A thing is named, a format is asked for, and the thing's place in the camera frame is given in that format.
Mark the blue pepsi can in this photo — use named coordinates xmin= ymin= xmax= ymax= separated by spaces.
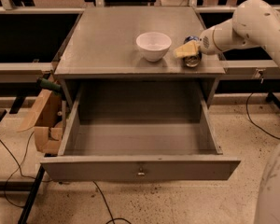
xmin=183 ymin=35 xmax=202 ymax=68

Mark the black floor cable right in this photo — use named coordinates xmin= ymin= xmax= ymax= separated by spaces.
xmin=245 ymin=91 xmax=280 ymax=141

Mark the grey metal rail right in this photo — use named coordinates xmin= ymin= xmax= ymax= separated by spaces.
xmin=222 ymin=60 xmax=280 ymax=80

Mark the grey metal rail left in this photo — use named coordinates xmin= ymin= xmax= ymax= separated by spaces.
xmin=0 ymin=63 xmax=53 ymax=83

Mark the grey cabinet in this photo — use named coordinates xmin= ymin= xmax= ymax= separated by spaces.
xmin=55 ymin=7 xmax=224 ymax=105

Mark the black floor cable left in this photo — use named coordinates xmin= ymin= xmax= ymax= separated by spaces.
xmin=0 ymin=131 xmax=54 ymax=209

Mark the green handled tool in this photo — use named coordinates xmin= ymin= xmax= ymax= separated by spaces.
xmin=37 ymin=78 xmax=63 ymax=94

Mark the brown cardboard box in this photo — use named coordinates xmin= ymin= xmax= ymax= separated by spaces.
xmin=18 ymin=76 xmax=63 ymax=155

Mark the black floor cable centre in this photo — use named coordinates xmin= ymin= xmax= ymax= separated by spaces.
xmin=92 ymin=180 xmax=133 ymax=224

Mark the black floor cable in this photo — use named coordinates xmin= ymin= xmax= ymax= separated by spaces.
xmin=0 ymin=131 xmax=54 ymax=209
xmin=245 ymin=91 xmax=280 ymax=141
xmin=92 ymin=180 xmax=133 ymax=224

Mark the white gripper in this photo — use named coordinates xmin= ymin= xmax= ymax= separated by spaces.
xmin=174 ymin=27 xmax=221 ymax=58

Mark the black metal frame leg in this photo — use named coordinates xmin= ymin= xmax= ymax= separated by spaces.
xmin=17 ymin=166 xmax=45 ymax=224

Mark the grey open top drawer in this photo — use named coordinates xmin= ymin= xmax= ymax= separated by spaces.
xmin=41 ymin=81 xmax=240 ymax=182

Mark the metal drawer handle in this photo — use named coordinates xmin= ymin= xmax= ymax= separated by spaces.
xmin=137 ymin=168 xmax=146 ymax=176

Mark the grey metal rail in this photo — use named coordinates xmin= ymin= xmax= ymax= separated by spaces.
xmin=222 ymin=60 xmax=280 ymax=80
xmin=0 ymin=63 xmax=53 ymax=83

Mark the white ceramic bowl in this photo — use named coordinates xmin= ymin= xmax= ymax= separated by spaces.
xmin=136 ymin=32 xmax=172 ymax=62

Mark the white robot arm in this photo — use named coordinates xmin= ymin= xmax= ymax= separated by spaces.
xmin=174 ymin=0 xmax=280 ymax=224

